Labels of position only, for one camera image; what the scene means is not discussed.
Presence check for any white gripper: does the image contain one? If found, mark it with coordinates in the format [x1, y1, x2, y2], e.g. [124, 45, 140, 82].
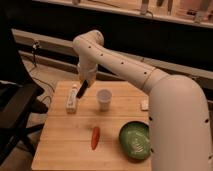
[76, 64, 97, 99]

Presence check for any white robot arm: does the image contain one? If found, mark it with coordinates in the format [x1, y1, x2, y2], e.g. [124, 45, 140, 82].
[73, 30, 213, 171]

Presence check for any green ceramic bowl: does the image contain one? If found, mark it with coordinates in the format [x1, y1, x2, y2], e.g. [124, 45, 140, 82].
[119, 121, 150, 160]

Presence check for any orange carrot toy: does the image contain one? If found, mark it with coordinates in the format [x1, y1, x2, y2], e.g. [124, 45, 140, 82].
[91, 127, 100, 150]

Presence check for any black office chair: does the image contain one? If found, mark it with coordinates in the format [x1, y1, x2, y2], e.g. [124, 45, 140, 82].
[0, 84, 48, 165]

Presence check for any black hanging cable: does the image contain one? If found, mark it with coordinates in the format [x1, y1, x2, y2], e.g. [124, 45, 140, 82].
[20, 41, 56, 101]

